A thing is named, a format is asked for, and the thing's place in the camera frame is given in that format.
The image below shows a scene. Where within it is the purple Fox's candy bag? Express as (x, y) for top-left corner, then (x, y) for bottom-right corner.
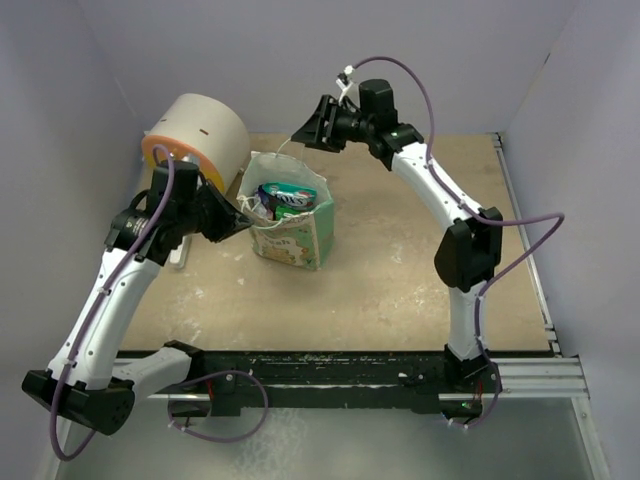
(256, 185), (277, 220)

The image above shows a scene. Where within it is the teal Fox's candy bag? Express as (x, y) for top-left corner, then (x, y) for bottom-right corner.
(258, 182), (317, 211)

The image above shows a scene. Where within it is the green floral paper bag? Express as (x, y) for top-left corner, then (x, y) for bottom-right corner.
(236, 151), (335, 270)

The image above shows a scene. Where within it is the green Fox's candy bag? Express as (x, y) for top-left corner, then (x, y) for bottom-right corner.
(274, 205), (313, 221)

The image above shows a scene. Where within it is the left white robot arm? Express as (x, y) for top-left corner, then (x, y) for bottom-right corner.
(22, 161), (251, 435)

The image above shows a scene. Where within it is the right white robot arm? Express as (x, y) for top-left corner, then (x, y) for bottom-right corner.
(291, 79), (503, 385)

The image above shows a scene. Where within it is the small white flat bar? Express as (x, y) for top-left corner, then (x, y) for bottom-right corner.
(168, 235), (192, 270)

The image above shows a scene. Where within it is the white cylinder orange rim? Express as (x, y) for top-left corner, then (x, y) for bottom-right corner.
(141, 93), (250, 194)

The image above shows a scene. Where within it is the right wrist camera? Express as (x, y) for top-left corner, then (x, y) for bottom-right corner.
(336, 65), (358, 107)

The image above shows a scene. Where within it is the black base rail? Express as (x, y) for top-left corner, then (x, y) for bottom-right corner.
(149, 349), (504, 417)

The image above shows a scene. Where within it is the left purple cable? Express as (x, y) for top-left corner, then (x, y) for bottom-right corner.
(49, 144), (176, 461)

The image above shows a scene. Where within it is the purple cable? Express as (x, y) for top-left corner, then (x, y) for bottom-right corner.
(349, 55), (566, 301)
(49, 144), (176, 461)

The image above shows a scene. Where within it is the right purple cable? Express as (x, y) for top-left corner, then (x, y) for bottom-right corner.
(349, 55), (566, 301)

